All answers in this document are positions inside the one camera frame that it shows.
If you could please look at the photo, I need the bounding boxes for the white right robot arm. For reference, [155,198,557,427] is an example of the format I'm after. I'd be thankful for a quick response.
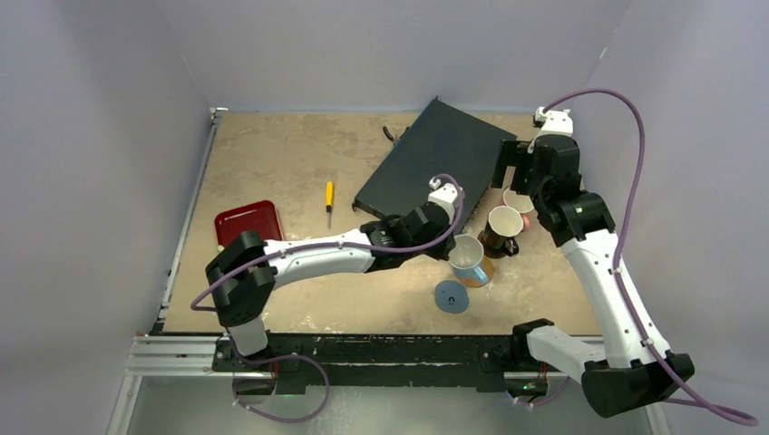
[492,134,695,418]

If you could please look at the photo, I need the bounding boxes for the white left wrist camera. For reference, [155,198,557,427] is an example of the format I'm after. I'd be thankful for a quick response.
[427,177,462,224]

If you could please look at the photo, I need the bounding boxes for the black handled pliers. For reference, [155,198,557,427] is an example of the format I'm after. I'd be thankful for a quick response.
[382,126,410,147]

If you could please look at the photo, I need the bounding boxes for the black front base frame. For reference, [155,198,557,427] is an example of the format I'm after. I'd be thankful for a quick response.
[209,326,572,398]

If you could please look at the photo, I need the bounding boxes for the aluminium table rail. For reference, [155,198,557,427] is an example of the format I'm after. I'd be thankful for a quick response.
[136,107,229,338]

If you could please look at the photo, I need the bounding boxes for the blue grey smiley coaster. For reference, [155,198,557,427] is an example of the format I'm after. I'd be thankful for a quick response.
[433,280,470,314]

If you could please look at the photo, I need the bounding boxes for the dark flat metal box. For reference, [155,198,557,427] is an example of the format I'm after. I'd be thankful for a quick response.
[352,99,517,227]

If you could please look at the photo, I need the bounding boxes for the light blue mug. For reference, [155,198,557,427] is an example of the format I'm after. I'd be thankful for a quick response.
[449,235,494,288]

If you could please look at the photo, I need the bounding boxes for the white cup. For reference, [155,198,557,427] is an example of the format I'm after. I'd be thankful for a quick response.
[478,206,525,258]

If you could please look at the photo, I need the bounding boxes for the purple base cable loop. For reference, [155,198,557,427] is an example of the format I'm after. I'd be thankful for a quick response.
[231,353,332,424]

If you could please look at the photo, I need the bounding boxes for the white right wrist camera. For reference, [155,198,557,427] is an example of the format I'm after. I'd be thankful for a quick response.
[532,107,574,140]

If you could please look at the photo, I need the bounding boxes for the yellow handled screwdriver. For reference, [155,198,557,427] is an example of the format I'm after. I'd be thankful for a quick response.
[325,181,335,228]

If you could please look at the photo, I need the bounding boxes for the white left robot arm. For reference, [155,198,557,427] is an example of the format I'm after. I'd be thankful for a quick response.
[205,201,462,371]

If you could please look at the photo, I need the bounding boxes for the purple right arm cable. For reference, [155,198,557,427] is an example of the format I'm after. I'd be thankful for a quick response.
[516,88,761,428]

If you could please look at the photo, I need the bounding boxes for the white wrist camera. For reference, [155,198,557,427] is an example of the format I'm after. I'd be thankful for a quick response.
[532,107,574,140]
[427,177,462,224]

